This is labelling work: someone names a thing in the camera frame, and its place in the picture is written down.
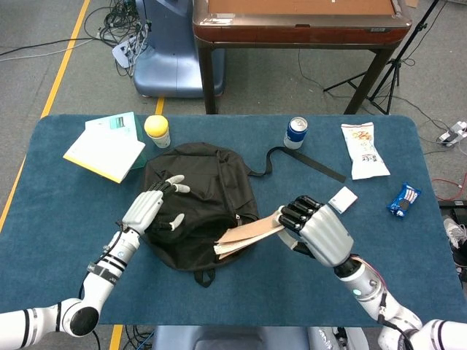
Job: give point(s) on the blue soda can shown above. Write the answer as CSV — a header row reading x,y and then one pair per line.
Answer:
x,y
295,135

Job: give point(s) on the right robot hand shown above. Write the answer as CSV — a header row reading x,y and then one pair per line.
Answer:
x,y
324,233

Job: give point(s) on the white snack bag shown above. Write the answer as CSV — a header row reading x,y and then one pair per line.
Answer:
x,y
365,153

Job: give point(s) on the black tripod stand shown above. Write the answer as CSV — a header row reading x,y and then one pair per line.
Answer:
x,y
394,73

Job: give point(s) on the blue table mat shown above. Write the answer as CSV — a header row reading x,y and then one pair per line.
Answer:
x,y
273,291

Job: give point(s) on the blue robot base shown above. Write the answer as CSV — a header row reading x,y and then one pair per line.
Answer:
x,y
164,65

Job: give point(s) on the white yellow booklet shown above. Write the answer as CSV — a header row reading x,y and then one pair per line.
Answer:
x,y
106,153

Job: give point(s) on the small white box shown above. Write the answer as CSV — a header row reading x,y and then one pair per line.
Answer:
x,y
344,198

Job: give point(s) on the black backpack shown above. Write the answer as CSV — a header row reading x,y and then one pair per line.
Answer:
x,y
211,182

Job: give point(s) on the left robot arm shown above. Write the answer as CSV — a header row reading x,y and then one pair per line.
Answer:
x,y
98,280

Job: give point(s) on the brown spiral notebook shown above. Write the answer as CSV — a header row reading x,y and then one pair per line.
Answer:
x,y
248,233

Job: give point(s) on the grey sneaker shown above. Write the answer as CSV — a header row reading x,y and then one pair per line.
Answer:
x,y
456,233

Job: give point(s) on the brown mahjong table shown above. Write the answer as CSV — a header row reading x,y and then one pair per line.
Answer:
x,y
299,33

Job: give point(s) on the white power strip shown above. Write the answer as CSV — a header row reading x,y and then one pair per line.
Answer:
x,y
122,53
452,135

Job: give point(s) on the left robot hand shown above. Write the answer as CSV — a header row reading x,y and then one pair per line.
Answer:
x,y
144,208

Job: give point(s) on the blue cookie packet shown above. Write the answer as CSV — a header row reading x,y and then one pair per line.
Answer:
x,y
404,200

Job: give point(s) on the yellow lid jar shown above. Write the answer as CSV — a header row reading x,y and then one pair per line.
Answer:
x,y
157,127

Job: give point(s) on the grey robot torso base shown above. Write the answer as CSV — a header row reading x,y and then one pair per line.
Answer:
x,y
237,339

